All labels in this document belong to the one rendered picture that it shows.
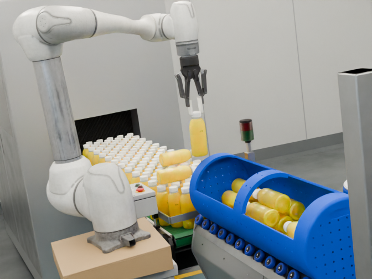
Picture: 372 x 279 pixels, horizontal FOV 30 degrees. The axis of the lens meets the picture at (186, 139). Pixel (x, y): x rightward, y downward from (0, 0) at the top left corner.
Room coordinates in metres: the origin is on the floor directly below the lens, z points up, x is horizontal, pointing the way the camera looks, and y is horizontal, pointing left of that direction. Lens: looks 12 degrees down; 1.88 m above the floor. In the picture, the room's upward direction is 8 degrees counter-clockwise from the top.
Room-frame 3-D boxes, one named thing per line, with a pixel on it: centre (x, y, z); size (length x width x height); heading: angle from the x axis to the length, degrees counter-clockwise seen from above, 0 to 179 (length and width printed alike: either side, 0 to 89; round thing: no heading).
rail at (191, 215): (2.89, -0.07, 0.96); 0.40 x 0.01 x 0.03; 111
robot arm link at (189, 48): (2.75, -0.06, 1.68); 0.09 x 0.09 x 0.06
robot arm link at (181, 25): (2.76, -0.05, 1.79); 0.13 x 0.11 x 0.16; 44
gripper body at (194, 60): (2.74, -0.06, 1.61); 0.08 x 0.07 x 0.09; 111
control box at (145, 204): (2.91, 0.24, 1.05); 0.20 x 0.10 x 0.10; 21
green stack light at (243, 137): (3.31, -0.30, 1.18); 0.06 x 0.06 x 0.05
